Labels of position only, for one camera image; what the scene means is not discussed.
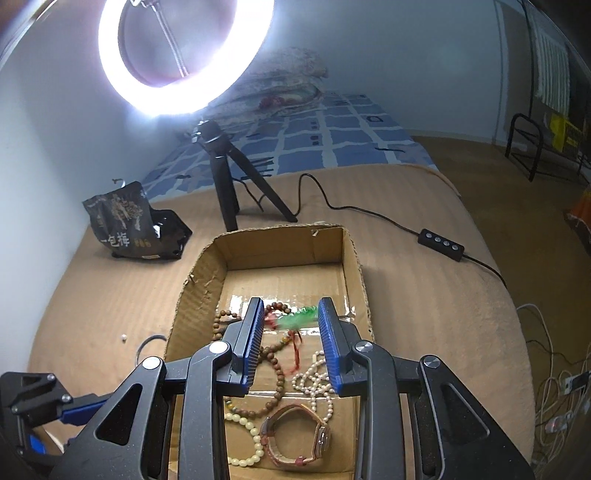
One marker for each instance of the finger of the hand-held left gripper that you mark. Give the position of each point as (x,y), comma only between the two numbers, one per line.
(81,410)
(36,444)

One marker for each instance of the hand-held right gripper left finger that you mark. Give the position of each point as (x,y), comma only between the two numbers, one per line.
(256,341)

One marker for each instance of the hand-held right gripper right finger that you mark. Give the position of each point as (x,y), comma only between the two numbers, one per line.
(328,341)

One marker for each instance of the cardboard box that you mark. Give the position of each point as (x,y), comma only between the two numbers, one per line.
(203,277)

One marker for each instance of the thin metal bangle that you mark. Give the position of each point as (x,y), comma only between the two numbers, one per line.
(141,350)

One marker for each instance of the brown leather wristwatch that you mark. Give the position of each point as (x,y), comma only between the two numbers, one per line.
(286,454)

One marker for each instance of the black inline remote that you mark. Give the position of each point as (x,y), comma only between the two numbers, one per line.
(441,244)

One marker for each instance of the black mini tripod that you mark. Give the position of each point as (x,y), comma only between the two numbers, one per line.
(226,194)

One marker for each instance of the black snack bag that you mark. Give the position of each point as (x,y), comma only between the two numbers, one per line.
(124,217)

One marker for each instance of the blue checked bed sheet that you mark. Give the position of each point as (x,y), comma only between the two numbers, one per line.
(332,134)

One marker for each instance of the white charger adapter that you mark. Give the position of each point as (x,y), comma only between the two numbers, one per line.
(556,423)

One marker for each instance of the white power strip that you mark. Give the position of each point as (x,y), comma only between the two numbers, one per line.
(577,383)

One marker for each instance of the folded floral quilt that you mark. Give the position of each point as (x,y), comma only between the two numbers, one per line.
(286,87)

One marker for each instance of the black metal shoe rack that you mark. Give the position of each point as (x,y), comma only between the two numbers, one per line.
(519,138)

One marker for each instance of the orange cloth covered furniture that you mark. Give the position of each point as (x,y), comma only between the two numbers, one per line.
(581,212)

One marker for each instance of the phone holder on gooseneck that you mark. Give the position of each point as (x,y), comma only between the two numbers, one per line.
(171,41)

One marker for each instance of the yellow box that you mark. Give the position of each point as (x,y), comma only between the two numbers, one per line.
(561,134)

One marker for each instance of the striped hanging towel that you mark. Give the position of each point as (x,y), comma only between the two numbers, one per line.
(551,69)

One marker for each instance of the dark hanging clothes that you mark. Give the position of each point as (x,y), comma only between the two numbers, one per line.
(581,87)

